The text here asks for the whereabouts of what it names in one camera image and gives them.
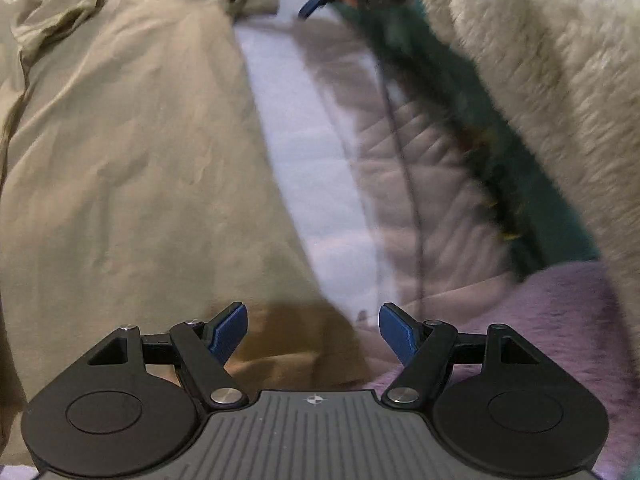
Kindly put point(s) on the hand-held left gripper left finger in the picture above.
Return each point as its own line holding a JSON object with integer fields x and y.
{"x": 227, "y": 332}

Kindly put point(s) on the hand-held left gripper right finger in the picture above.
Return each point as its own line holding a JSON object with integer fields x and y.
{"x": 397, "y": 332}

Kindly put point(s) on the khaki t-shirt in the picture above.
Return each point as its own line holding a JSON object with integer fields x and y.
{"x": 125, "y": 160}

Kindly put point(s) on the bed with lilac quilt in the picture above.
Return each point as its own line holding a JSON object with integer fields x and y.
{"x": 310, "y": 160}

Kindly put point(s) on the teal printed blanket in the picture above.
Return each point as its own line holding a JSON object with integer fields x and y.
{"x": 530, "y": 200}

